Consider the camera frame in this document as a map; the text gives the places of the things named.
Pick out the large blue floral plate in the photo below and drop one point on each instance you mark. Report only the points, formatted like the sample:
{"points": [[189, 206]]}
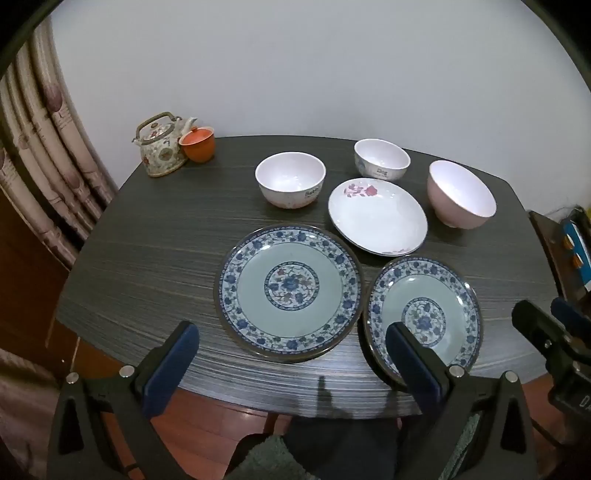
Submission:
{"points": [[288, 295]]}

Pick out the brown wooden cabinet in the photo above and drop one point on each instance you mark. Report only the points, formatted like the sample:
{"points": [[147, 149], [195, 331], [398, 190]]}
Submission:
{"points": [[27, 286]]}

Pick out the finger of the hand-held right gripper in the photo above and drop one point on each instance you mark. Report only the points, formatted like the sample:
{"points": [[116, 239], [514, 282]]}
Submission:
{"points": [[538, 325], [572, 316]]}

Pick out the blue box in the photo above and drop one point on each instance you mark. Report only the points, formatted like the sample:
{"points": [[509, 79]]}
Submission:
{"points": [[579, 249]]}

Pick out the pink patterned curtain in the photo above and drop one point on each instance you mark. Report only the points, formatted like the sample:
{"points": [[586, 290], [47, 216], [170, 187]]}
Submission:
{"points": [[41, 138]]}

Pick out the white rabbit print bowl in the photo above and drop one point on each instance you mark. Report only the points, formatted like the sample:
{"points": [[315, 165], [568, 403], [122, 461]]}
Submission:
{"points": [[288, 177]]}

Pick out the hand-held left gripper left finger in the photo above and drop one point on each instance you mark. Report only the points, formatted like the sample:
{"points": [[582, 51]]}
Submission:
{"points": [[170, 367]]}

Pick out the small blue floral plate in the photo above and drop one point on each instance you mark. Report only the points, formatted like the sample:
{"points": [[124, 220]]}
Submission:
{"points": [[425, 295]]}

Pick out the orange lidded cup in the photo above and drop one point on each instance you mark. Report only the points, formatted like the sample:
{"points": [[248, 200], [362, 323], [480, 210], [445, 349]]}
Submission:
{"points": [[198, 145]]}

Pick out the floral ceramic teapot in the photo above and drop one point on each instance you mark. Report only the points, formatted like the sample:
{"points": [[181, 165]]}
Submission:
{"points": [[159, 154]]}

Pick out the white dog print bowl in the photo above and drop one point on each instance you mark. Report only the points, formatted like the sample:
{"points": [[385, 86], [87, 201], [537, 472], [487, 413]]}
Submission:
{"points": [[381, 159]]}

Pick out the dark wooden side table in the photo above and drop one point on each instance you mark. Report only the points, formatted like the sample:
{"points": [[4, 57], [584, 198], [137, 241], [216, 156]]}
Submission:
{"points": [[547, 244]]}

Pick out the pink cloth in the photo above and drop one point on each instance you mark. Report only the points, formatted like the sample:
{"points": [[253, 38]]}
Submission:
{"points": [[23, 397]]}

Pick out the person's dark trousers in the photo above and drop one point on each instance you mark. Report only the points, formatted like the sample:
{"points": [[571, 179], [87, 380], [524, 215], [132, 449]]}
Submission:
{"points": [[341, 447]]}

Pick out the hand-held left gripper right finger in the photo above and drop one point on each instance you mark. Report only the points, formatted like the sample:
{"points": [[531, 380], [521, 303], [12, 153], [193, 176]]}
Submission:
{"points": [[412, 367]]}

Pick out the white rose print plate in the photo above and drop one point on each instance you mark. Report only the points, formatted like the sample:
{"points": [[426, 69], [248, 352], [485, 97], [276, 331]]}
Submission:
{"points": [[376, 221]]}

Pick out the plain pink bowl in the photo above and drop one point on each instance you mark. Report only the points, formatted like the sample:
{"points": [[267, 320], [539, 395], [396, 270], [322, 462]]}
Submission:
{"points": [[459, 194]]}

